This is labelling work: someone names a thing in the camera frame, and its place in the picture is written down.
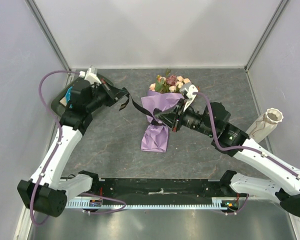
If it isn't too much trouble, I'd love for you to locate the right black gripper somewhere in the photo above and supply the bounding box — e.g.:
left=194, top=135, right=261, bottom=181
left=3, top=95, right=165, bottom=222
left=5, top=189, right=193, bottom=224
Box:
left=154, top=98, right=216, bottom=138

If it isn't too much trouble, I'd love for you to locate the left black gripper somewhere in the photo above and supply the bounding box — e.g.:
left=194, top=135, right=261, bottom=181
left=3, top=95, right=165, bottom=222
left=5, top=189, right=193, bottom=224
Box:
left=86, top=78, right=129, bottom=113

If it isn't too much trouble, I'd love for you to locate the black ribbon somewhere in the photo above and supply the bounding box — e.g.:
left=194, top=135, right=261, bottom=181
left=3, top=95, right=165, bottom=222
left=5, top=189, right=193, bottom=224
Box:
left=119, top=87, right=164, bottom=126

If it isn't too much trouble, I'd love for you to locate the purple flower bouquet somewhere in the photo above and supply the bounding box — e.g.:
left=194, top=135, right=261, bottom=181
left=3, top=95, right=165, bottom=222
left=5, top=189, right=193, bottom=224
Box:
left=139, top=67, right=202, bottom=153

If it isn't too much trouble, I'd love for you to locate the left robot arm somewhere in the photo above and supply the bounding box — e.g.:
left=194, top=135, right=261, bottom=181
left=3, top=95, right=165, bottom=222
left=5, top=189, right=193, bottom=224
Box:
left=17, top=79, right=129, bottom=217

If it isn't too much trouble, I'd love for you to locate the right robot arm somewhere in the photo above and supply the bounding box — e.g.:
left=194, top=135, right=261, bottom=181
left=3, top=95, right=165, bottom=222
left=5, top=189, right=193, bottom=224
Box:
left=153, top=99, right=300, bottom=217

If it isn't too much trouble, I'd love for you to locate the white ceramic vase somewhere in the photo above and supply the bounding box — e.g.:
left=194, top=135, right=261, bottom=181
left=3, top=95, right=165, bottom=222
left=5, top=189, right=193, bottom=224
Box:
left=245, top=108, right=284, bottom=143

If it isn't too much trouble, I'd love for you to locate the blue rimmed black plate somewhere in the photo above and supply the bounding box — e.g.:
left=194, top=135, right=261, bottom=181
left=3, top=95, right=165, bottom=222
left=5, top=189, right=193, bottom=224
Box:
left=64, top=86, right=73, bottom=103

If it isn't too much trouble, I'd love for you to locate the dark green tray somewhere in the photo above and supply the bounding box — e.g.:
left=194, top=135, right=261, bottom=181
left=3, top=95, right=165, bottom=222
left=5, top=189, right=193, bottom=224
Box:
left=51, top=77, right=115, bottom=117

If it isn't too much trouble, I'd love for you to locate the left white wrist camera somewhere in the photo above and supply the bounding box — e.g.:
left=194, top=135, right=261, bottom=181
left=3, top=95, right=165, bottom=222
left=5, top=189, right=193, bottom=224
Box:
left=79, top=66, right=102, bottom=85

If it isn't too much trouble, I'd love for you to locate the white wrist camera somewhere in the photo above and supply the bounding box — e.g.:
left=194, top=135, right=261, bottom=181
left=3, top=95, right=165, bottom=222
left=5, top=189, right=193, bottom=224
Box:
left=179, top=82, right=199, bottom=111
left=79, top=66, right=102, bottom=85

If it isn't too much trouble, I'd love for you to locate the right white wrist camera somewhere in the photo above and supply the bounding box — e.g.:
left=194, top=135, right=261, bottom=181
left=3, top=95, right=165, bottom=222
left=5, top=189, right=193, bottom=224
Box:
left=179, top=82, right=199, bottom=111

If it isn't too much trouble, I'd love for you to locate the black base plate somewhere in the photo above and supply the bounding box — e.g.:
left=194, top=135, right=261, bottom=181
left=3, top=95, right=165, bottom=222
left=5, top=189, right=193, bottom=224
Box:
left=90, top=178, right=238, bottom=205

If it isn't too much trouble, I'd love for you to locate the aluminium front rail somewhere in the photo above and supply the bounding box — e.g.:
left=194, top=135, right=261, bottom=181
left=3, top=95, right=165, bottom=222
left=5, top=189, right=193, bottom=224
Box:
left=57, top=178, right=297, bottom=201

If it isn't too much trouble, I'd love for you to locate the light blue cable duct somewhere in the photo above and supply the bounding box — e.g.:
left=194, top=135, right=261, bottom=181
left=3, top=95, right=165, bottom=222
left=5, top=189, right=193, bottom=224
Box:
left=64, top=197, right=238, bottom=210

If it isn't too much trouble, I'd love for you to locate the left aluminium frame post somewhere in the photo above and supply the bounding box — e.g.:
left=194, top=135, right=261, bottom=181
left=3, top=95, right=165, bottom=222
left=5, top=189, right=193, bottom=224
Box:
left=25, top=0, right=71, bottom=71

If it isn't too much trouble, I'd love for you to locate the aluminium frame post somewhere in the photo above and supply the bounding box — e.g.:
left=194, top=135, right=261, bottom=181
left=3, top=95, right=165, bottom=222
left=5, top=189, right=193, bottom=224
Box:
left=244, top=0, right=290, bottom=73
left=25, top=0, right=71, bottom=71

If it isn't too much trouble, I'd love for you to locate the right aluminium frame post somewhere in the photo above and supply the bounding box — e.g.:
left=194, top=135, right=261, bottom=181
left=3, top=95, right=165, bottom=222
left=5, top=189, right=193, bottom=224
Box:
left=244, top=0, right=290, bottom=73

